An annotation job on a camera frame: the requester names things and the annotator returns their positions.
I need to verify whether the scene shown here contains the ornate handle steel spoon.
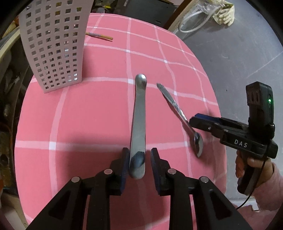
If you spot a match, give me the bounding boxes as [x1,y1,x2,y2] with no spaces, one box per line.
[156,83,203,158]

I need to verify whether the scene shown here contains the steel spatula handle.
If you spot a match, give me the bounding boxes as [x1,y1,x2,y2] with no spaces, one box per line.
[129,74,147,179]

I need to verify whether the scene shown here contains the wooden chopstick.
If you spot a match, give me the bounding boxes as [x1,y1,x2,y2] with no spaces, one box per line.
[85,32,113,41]

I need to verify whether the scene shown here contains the person's right hand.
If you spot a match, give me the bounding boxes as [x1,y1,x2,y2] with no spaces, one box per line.
[235,150,274,187]

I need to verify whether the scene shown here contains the pink checked tablecloth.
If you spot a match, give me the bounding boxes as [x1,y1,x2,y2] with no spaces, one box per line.
[15,13,227,222]

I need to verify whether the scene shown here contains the dark grey cabinet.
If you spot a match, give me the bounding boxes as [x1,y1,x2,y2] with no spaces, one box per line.
[114,0,177,27]

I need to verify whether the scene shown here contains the white perforated utensil basket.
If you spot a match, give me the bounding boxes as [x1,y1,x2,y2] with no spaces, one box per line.
[19,0,93,93]

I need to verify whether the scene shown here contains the white hose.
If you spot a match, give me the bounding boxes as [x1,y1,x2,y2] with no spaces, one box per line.
[177,6,220,34]

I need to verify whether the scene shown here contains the rubber gloves on wall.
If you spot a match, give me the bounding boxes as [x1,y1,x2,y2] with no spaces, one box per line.
[211,0,235,26]

